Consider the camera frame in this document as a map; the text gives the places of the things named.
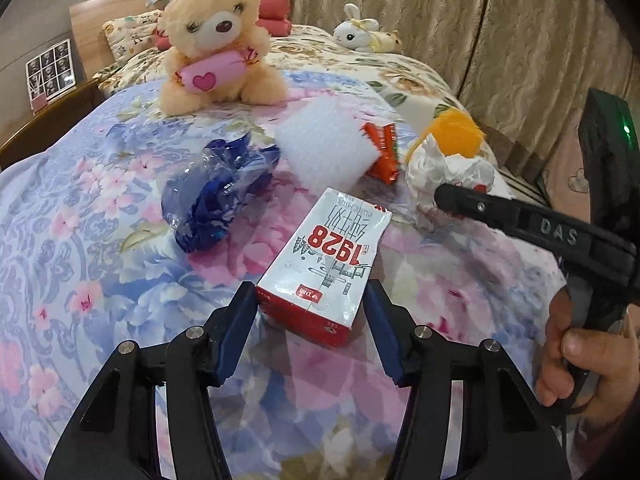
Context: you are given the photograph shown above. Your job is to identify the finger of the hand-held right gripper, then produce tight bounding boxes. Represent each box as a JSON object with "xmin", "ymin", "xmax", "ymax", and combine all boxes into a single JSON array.
[{"xmin": 433, "ymin": 182, "xmax": 523, "ymax": 233}]

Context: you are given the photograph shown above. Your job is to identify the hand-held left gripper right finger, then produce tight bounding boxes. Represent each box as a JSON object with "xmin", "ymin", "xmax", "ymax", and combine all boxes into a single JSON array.
[{"xmin": 364, "ymin": 280, "xmax": 572, "ymax": 480}]

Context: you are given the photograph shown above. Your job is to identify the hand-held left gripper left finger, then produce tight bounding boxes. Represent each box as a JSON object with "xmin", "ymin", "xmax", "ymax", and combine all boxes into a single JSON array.
[{"xmin": 44, "ymin": 281, "xmax": 258, "ymax": 480}]

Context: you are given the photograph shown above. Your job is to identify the white paper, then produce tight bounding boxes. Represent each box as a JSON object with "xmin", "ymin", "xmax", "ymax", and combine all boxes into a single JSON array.
[{"xmin": 406, "ymin": 137, "xmax": 496, "ymax": 233}]

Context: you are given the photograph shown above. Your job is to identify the red and white carton box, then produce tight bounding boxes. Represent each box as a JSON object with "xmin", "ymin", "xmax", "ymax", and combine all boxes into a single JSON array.
[{"xmin": 255, "ymin": 186, "xmax": 393, "ymax": 348}]

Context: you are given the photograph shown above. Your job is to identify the white foam sheet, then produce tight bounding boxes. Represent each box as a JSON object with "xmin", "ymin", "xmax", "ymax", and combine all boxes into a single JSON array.
[{"xmin": 274, "ymin": 99, "xmax": 382, "ymax": 196}]

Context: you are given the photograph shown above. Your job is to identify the person's right hand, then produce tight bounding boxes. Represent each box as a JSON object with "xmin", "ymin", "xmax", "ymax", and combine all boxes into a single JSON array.
[{"xmin": 536, "ymin": 285, "xmax": 640, "ymax": 441}]

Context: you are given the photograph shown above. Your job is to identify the pink heart covered furniture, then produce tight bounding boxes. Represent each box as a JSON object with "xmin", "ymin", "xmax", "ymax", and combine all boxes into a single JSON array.
[{"xmin": 540, "ymin": 130, "xmax": 601, "ymax": 221}]

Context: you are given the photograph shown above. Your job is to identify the small red snack wrapper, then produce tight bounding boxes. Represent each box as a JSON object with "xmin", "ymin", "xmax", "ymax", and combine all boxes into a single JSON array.
[{"xmin": 361, "ymin": 121, "xmax": 401, "ymax": 185}]

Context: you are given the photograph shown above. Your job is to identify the blue plastic bag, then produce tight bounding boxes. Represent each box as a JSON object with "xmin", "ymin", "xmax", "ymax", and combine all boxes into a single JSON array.
[{"xmin": 161, "ymin": 132, "xmax": 282, "ymax": 256}]

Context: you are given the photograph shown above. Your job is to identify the cream floral bedspread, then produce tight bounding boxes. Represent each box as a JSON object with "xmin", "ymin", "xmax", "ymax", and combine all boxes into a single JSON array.
[{"xmin": 92, "ymin": 22, "xmax": 501, "ymax": 171}]

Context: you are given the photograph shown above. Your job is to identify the blue pink floral blanket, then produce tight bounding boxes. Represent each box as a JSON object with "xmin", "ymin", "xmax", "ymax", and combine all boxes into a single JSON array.
[{"xmin": 0, "ymin": 82, "xmax": 586, "ymax": 480}]

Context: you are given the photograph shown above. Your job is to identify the small beige plush toy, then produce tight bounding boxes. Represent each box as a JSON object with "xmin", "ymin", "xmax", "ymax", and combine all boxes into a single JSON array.
[{"xmin": 370, "ymin": 30, "xmax": 405, "ymax": 56}]

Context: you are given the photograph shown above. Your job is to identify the white rabbit plush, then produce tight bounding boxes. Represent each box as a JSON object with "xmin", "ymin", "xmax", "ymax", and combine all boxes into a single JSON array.
[{"xmin": 333, "ymin": 3, "xmax": 381, "ymax": 53}]

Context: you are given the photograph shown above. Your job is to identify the wooden nightstand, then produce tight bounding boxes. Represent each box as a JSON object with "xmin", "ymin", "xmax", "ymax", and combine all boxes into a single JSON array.
[{"xmin": 0, "ymin": 77, "xmax": 108, "ymax": 171}]

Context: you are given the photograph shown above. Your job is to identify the beige teddy bear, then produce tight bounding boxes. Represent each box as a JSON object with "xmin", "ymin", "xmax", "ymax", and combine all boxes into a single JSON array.
[{"xmin": 157, "ymin": 0, "xmax": 288, "ymax": 116}]

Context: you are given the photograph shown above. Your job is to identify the cream floral pillow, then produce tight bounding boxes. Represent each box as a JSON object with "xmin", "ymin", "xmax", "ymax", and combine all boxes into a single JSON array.
[{"xmin": 102, "ymin": 9, "xmax": 166, "ymax": 63}]

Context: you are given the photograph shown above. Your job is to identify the wooden headboard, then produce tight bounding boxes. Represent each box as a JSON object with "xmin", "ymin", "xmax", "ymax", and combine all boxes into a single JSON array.
[{"xmin": 69, "ymin": 0, "xmax": 166, "ymax": 81}]

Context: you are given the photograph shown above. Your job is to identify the photo frame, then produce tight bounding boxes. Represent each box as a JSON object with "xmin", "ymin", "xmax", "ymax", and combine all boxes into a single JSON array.
[{"xmin": 25, "ymin": 38, "xmax": 77, "ymax": 101}]

